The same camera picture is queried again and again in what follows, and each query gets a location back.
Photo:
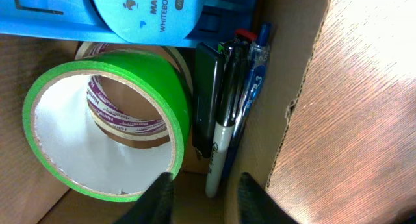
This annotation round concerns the blue ballpoint pen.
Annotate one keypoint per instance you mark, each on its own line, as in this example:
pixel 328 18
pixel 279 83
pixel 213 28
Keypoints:
pixel 257 59

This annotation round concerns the blue plastic case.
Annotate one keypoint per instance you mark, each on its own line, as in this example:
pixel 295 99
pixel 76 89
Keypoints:
pixel 179 23

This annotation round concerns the orange black stapler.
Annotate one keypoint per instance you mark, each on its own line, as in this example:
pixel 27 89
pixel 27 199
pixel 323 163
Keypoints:
pixel 209 72

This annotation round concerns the green tape roll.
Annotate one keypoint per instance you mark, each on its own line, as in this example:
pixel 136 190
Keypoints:
pixel 62 133

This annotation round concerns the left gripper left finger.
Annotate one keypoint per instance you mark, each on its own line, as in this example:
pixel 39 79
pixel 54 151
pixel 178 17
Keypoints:
pixel 155 205

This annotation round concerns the white masking tape roll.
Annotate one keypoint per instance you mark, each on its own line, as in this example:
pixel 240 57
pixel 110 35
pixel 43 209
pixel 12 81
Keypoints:
pixel 119 111

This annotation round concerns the black permanent marker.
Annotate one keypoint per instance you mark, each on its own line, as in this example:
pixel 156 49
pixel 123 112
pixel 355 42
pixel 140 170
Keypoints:
pixel 225 117

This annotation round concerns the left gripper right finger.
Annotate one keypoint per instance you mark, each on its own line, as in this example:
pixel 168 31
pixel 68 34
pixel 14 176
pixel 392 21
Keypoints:
pixel 256 206

